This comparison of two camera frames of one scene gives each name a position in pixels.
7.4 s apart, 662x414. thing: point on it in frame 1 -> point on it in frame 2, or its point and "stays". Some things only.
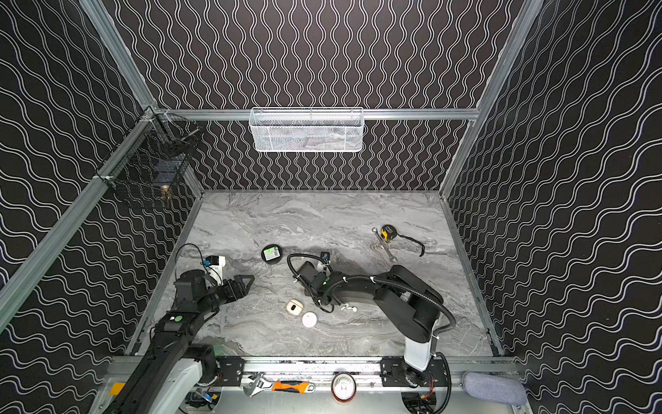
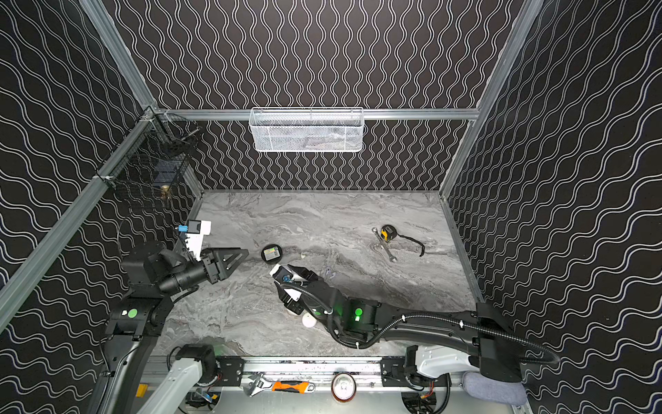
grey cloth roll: x=495 y=387 stays
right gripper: x=309 y=292 -> x=314 y=279
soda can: x=344 y=387 stays
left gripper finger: x=239 y=278 -> x=232 y=256
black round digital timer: x=271 y=254 stays
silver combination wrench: x=382 y=242 stays
